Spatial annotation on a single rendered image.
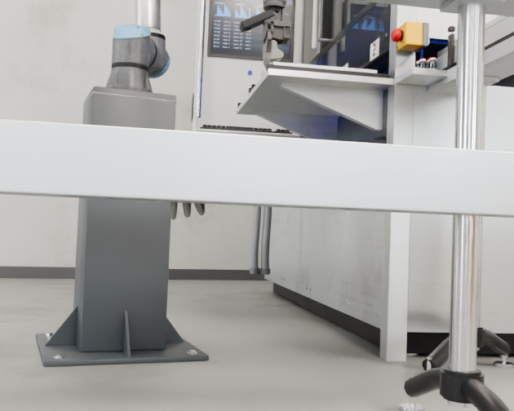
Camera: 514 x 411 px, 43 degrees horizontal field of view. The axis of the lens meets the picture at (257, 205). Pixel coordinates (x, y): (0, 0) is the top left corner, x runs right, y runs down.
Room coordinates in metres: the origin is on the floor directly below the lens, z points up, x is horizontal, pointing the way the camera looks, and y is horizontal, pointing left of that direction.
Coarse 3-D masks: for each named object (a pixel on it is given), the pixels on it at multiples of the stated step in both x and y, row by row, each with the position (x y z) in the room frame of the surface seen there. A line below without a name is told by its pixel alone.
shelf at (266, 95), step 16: (272, 80) 2.02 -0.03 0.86; (288, 80) 2.01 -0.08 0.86; (304, 80) 2.00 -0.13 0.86; (320, 80) 1.99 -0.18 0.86; (336, 80) 1.98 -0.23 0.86; (352, 80) 1.99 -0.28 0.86; (368, 80) 2.00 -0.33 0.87; (384, 80) 2.01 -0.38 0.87; (256, 96) 2.27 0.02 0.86; (272, 96) 2.26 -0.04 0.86; (288, 96) 2.25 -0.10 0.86; (240, 112) 2.58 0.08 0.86; (288, 112) 2.54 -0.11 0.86; (304, 112) 2.53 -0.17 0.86; (320, 112) 2.52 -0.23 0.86
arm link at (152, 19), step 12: (144, 0) 2.12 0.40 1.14; (156, 0) 2.14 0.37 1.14; (144, 12) 2.12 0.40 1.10; (156, 12) 2.14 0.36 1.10; (144, 24) 2.12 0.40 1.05; (156, 24) 2.14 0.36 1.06; (156, 36) 2.12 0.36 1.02; (156, 60) 2.10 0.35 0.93; (168, 60) 2.18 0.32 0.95; (156, 72) 2.15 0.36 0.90
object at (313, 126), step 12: (276, 120) 2.54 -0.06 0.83; (288, 120) 2.55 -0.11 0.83; (300, 120) 2.56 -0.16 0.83; (312, 120) 2.57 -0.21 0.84; (324, 120) 2.58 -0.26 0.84; (336, 120) 2.59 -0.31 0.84; (300, 132) 2.56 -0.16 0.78; (312, 132) 2.57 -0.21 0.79; (324, 132) 2.58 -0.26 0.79; (336, 132) 2.59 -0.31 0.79
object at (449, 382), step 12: (432, 372) 1.31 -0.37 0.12; (444, 372) 1.22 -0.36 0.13; (456, 372) 1.19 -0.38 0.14; (468, 372) 1.20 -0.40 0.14; (480, 372) 1.20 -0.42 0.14; (408, 384) 1.42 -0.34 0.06; (420, 384) 1.36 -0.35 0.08; (432, 384) 1.31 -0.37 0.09; (444, 384) 1.21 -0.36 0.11; (456, 384) 1.19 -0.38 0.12; (468, 384) 1.17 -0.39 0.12; (480, 384) 1.15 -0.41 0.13; (408, 396) 1.44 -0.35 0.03; (444, 396) 1.21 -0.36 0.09; (456, 396) 1.19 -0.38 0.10; (468, 396) 1.16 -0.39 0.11; (480, 396) 1.12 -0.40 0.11; (492, 396) 1.11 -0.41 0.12; (408, 408) 1.42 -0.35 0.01; (420, 408) 1.42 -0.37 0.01; (480, 408) 1.12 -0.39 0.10; (492, 408) 1.09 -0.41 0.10; (504, 408) 1.08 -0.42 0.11
